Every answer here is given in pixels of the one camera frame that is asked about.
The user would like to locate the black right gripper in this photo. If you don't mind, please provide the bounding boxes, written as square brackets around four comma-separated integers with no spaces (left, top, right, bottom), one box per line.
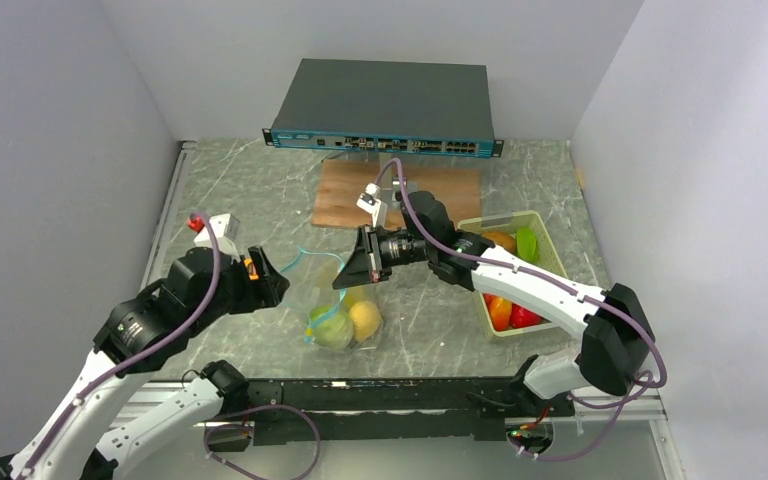
[333,223,434,288]

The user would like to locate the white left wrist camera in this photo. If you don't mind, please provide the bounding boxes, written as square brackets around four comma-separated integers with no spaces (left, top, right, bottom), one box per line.
[187,213,241,261]

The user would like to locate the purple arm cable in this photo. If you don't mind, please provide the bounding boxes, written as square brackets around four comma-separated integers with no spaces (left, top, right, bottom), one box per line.
[16,211,224,480]
[373,157,669,464]

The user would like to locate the red apple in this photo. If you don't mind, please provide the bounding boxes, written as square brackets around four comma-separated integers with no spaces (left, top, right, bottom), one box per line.
[509,304,543,329]

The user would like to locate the clear zip top bag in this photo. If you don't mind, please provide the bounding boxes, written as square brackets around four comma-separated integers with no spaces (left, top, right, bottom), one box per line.
[280,247,384,353]

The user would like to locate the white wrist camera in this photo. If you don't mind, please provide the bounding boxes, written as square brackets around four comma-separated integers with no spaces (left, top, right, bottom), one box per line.
[187,213,241,261]
[356,183,388,228]

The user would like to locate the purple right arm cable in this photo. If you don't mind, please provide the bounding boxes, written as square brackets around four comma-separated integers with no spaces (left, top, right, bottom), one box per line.
[373,157,669,464]

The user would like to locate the brown wooden board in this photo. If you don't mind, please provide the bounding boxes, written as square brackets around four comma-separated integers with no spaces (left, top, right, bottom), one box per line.
[312,159,481,230]

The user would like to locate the silver metal stand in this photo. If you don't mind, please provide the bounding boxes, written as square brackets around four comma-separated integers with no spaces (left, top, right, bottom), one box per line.
[375,152,419,204]

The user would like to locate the pale green perforated basket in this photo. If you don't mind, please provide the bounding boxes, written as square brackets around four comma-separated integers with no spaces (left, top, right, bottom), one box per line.
[457,210,568,343]

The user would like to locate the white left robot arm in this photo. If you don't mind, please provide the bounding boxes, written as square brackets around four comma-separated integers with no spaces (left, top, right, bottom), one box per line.
[0,246,290,479]

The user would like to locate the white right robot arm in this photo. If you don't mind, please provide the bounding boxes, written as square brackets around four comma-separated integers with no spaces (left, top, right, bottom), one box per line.
[333,184,654,415]

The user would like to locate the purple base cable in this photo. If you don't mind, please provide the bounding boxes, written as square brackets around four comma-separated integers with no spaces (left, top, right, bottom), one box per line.
[202,401,321,480]

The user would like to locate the orange yellow mango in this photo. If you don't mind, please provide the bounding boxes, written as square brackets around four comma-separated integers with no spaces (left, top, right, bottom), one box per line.
[485,295,513,331]

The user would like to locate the pale green cabbage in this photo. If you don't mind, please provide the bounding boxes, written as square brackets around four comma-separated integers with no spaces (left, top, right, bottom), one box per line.
[309,306,354,350]

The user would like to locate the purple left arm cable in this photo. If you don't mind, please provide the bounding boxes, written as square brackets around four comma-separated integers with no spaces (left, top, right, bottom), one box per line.
[16,211,224,480]

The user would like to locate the yellow star fruit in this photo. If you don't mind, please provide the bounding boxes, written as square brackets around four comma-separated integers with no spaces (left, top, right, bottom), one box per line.
[343,286,382,343]

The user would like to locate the brown potato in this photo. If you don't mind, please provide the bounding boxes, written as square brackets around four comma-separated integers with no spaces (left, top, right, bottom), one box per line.
[482,231,517,255]

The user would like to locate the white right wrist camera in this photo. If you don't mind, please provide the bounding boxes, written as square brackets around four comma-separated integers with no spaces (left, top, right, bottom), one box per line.
[356,183,388,228]

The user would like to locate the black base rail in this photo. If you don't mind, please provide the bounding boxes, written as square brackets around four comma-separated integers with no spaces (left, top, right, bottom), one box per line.
[215,376,578,446]

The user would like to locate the blue grey network switch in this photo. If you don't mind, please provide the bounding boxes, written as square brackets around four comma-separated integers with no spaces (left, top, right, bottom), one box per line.
[262,58,505,158]

